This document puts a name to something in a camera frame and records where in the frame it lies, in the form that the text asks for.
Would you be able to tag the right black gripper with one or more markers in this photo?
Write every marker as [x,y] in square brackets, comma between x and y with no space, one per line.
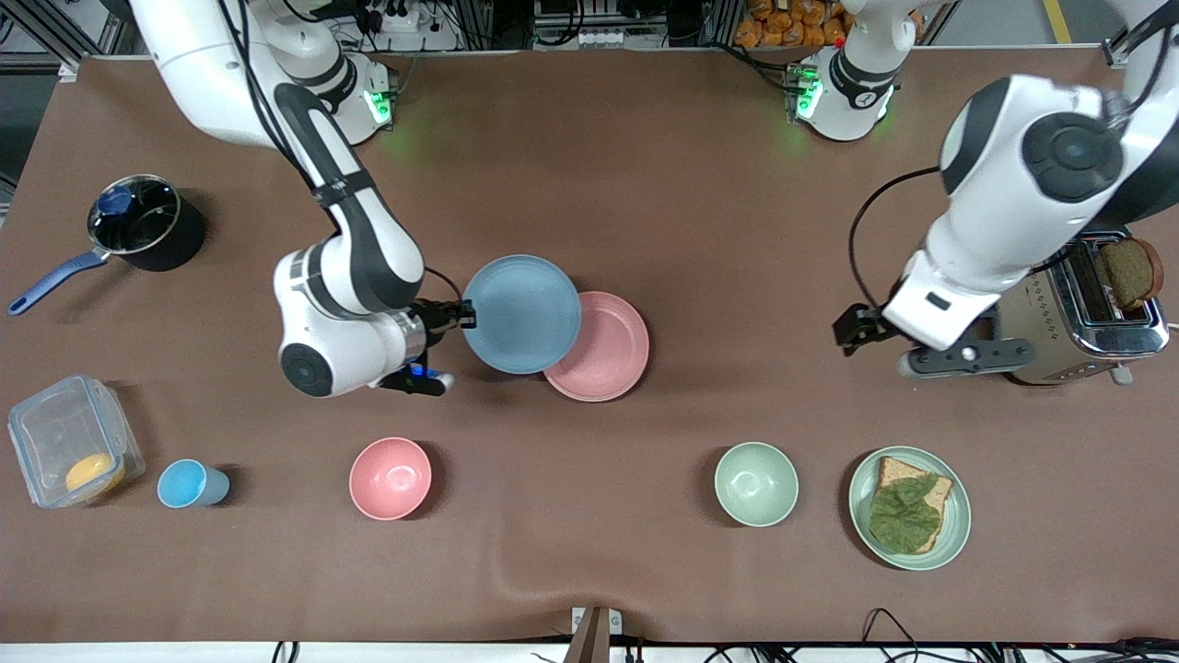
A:
[439,322]

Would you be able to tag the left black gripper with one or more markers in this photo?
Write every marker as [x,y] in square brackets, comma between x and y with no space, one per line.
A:
[858,326]

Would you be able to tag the blue plate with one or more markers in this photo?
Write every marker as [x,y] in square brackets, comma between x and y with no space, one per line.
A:
[520,313]

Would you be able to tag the pink plate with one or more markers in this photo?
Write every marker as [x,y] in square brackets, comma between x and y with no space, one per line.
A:
[608,359]

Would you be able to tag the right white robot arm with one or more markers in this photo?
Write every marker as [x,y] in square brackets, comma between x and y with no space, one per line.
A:
[368,239]

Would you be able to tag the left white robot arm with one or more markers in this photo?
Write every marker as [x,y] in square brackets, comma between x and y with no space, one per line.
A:
[1004,184]

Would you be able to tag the brown bread slice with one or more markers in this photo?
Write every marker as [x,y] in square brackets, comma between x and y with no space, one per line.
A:
[1131,272]
[898,470]

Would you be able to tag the green bowl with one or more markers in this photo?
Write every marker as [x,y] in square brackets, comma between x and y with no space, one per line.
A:
[755,483]

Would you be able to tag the pink bowl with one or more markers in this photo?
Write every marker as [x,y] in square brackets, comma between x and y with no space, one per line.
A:
[391,479]

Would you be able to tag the green lettuce leaf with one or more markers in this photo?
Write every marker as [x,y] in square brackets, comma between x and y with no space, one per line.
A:
[907,520]

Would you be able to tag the beige chrome toaster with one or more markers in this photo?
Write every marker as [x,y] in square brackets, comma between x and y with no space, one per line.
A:
[1059,322]

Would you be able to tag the green plate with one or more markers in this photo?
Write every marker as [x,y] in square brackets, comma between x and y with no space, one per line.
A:
[953,525]

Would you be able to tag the brown table mat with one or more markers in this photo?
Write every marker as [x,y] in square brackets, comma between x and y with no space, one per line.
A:
[645,184]

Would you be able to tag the white power strip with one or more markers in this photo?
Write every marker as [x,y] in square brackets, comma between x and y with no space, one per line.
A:
[401,17]

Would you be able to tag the white socket bar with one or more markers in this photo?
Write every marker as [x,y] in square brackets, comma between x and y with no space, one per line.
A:
[601,40]

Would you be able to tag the orange snack bags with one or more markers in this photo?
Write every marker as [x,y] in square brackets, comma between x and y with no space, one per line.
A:
[783,23]

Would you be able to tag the blue cup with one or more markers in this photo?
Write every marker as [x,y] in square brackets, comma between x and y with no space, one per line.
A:
[184,483]

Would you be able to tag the metal table edge clamp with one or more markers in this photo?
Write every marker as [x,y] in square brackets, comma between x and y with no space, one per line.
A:
[594,631]

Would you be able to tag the glass lid blue knob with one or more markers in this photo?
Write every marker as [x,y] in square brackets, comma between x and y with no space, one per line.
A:
[138,221]

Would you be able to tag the yellow food piece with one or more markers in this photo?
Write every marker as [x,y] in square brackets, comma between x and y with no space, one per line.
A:
[92,472]

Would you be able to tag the clear plastic container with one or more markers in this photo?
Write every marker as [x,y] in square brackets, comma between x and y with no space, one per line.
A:
[64,428]

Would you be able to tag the aluminium frame profile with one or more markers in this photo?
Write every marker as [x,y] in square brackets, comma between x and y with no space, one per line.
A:
[37,37]

